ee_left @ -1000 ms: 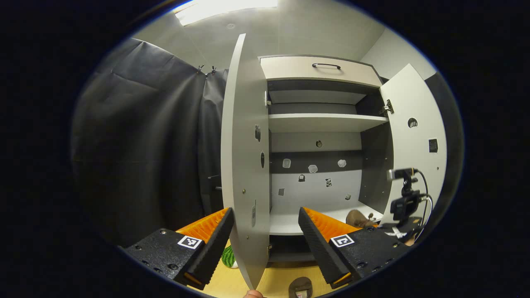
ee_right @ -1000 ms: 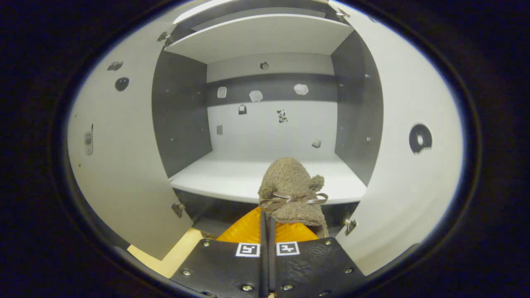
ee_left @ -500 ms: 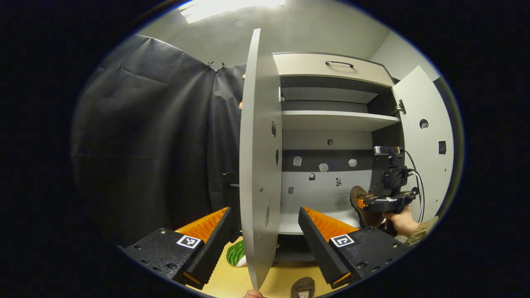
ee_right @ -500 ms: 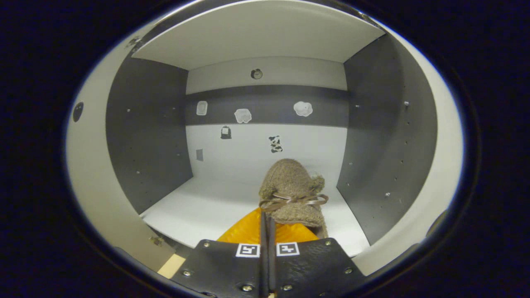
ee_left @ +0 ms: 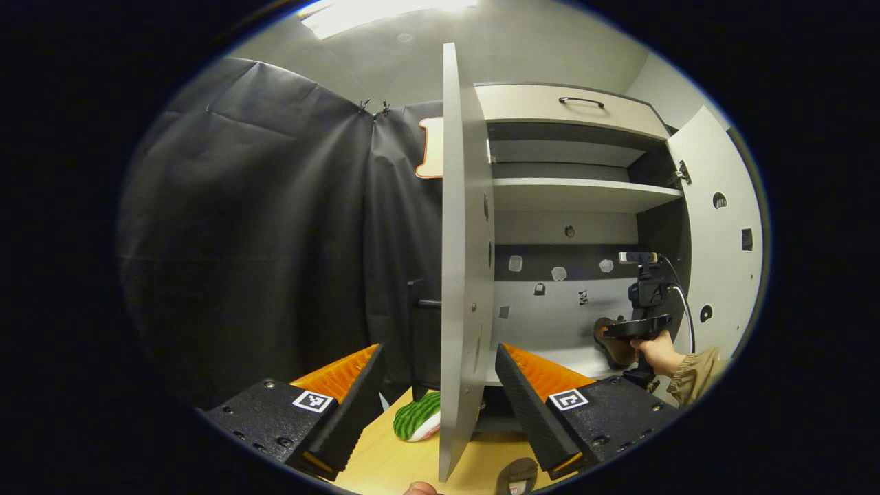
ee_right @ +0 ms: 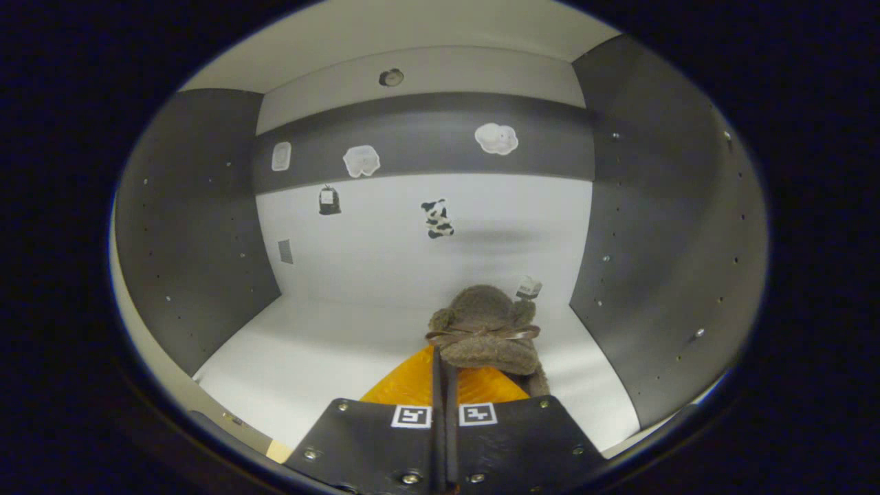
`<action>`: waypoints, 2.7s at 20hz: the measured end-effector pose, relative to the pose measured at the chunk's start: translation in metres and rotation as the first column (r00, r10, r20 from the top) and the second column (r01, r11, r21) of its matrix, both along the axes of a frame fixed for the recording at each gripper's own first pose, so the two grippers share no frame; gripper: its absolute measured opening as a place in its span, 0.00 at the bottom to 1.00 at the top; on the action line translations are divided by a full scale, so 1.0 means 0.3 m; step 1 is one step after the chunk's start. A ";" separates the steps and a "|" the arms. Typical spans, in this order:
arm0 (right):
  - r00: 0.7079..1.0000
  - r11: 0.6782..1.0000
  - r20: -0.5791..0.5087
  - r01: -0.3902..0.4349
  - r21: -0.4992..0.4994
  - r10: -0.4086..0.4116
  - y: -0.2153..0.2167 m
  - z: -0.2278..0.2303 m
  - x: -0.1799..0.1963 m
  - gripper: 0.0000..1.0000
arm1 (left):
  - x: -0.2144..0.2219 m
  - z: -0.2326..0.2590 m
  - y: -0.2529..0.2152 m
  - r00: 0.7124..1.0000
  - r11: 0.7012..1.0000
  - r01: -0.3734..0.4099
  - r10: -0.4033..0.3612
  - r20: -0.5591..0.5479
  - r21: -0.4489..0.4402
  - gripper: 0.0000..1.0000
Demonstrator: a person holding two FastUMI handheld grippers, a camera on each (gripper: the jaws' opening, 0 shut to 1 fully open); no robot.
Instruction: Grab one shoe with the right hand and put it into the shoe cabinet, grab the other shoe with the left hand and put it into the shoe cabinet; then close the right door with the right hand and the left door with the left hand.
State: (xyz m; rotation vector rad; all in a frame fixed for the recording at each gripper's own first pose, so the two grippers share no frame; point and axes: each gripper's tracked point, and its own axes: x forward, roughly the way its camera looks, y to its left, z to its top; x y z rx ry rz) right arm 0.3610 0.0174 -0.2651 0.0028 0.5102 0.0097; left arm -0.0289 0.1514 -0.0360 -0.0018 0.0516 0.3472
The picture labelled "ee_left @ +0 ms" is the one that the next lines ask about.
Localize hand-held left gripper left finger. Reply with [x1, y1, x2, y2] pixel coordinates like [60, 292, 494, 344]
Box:
[205, 342, 386, 482]

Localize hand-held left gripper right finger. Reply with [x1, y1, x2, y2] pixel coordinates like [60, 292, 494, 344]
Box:
[495, 342, 681, 481]

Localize brown fuzzy shoe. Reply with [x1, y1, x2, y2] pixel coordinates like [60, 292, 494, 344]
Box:
[593, 316, 640, 367]
[495, 457, 539, 495]

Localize white shoe cabinet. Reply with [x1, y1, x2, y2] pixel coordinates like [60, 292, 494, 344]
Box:
[474, 82, 692, 434]

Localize white cabinet drawer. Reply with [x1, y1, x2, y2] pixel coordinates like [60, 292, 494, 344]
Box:
[474, 84, 671, 142]

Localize green striped watermelon toy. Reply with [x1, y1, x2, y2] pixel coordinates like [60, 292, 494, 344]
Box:
[393, 390, 442, 442]

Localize black metal rack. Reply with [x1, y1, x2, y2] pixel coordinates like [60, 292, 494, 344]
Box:
[407, 278, 444, 403]

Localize black backdrop cloth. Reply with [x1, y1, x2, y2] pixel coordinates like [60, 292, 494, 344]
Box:
[118, 56, 444, 410]

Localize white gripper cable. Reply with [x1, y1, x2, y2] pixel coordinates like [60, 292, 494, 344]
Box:
[660, 256, 697, 355]

